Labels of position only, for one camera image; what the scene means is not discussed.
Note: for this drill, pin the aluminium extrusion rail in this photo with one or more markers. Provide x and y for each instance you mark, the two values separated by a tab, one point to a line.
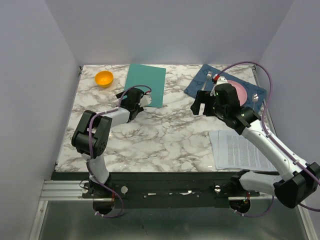
61	190

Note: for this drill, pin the silver spoon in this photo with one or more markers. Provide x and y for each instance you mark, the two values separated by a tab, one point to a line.
255	99

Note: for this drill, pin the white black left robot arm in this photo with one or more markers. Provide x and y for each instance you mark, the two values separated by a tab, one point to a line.
91	136

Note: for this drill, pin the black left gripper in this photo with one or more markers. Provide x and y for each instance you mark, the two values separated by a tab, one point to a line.
119	95

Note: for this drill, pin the pink plate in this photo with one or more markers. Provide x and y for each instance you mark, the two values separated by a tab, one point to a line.
240	90

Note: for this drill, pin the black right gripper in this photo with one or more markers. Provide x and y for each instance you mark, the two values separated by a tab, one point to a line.
200	98

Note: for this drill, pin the blue fabric placemat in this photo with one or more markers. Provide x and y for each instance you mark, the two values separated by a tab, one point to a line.
242	74

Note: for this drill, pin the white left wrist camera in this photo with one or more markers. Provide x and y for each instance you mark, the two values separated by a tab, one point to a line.
145	100

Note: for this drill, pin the silver fork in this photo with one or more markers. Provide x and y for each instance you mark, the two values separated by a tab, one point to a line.
208	78

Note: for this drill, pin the orange plastic bowl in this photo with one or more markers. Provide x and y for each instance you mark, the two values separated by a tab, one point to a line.
104	79

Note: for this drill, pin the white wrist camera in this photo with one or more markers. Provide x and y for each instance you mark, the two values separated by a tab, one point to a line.
145	100
217	80

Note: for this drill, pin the printed white paper sheets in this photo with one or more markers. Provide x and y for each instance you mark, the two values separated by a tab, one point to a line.
232	151

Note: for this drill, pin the teal plastic folder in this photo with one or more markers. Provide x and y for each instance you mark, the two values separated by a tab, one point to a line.
153	77

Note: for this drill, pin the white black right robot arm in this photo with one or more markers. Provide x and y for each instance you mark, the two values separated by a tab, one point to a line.
296	179

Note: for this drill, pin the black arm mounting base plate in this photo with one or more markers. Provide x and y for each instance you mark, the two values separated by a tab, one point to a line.
162	190

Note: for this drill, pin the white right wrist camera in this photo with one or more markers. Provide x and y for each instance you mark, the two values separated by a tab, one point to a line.
217	80

